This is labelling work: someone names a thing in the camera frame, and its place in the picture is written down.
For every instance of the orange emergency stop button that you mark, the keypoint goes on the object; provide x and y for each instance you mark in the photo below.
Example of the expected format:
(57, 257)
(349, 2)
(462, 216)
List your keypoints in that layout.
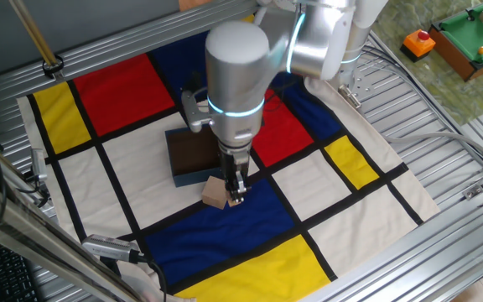
(417, 45)

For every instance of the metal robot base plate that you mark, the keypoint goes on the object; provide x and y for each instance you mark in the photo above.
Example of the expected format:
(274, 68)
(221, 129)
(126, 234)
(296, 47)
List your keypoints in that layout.
(365, 86)

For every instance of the colour block patterned cloth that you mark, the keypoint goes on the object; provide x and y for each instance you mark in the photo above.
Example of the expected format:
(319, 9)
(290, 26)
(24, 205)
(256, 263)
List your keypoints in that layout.
(224, 235)

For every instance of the metal corner bracket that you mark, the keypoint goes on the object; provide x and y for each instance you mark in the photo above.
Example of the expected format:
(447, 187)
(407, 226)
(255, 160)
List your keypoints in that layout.
(473, 191)

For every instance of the grey wrist-mounted camera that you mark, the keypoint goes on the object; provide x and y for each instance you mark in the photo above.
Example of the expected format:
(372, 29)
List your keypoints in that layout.
(191, 111)

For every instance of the black pole clamp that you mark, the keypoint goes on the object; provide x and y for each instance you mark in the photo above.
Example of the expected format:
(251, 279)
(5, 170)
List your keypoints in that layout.
(53, 67)

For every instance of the miniature green pool table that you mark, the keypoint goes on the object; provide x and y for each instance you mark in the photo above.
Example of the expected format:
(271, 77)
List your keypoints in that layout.
(468, 38)

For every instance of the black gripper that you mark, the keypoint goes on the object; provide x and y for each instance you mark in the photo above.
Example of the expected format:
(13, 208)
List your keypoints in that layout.
(234, 161)

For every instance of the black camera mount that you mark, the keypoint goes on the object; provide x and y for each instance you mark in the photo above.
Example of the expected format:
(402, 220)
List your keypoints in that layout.
(109, 265)

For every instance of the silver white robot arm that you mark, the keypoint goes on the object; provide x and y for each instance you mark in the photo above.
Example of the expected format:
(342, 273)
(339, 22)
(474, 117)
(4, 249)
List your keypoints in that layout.
(237, 75)

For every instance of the brass coloured pole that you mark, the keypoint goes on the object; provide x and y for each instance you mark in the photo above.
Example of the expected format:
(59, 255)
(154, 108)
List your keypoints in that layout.
(34, 31)

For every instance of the aluminium frame profile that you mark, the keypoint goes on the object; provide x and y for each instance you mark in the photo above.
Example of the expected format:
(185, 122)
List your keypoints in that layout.
(36, 239)

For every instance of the small silver camera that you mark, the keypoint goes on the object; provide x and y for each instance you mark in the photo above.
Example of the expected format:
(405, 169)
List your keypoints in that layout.
(39, 164)

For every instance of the dark blue gift box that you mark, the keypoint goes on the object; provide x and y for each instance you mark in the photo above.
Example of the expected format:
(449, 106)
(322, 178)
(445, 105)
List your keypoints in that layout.
(191, 176)

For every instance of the green marbled sheet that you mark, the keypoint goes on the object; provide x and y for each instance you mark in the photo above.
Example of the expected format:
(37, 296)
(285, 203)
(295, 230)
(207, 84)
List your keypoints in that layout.
(434, 84)

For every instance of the small wooden cube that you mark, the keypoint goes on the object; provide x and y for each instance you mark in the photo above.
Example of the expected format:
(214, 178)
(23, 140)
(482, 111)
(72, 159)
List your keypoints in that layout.
(234, 203)

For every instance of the metal clamp bracket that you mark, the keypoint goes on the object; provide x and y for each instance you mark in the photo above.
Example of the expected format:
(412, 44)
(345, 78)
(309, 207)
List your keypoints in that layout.
(349, 96)

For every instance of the silver camera with long body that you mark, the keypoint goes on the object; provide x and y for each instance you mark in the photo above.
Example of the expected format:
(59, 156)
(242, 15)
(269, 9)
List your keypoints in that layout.
(109, 246)

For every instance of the large wooden cube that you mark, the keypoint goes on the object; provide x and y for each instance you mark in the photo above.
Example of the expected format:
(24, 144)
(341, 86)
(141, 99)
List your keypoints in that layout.
(214, 193)

